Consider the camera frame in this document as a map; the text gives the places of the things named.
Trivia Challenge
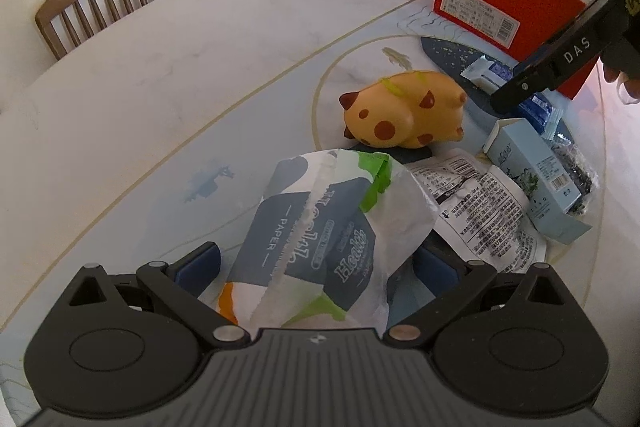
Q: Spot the light blue carton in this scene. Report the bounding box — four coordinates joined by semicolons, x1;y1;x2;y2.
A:
482;117;593;244

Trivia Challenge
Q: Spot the blue snack wrapper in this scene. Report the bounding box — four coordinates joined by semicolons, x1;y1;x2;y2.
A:
460;57;561;138

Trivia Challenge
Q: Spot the white black-print snack packet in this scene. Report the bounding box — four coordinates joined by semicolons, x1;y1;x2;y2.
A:
405;148;548;275

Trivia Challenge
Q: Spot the person's right hand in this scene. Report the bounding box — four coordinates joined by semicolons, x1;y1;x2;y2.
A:
602;57;640;104

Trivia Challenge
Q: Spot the clear bag of raisins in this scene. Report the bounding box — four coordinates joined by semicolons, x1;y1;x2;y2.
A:
547;139;599;215

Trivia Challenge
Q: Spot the white marble desktop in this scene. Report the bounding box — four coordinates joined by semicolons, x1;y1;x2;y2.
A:
0;0;640;388

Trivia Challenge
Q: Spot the yellow spotted pig toy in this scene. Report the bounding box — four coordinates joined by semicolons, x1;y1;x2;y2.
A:
339;69;468;149

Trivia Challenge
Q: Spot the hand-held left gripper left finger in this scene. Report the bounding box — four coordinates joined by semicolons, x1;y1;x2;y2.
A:
62;242;252;351

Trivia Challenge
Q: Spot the white blue green tissue pack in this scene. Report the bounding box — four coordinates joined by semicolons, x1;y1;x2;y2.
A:
200;148;438;333

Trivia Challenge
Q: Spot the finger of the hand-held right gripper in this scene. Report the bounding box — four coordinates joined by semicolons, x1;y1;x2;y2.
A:
489;49;557;114

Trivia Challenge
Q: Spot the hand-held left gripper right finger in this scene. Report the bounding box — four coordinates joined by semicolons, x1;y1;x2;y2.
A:
382;243;581;351

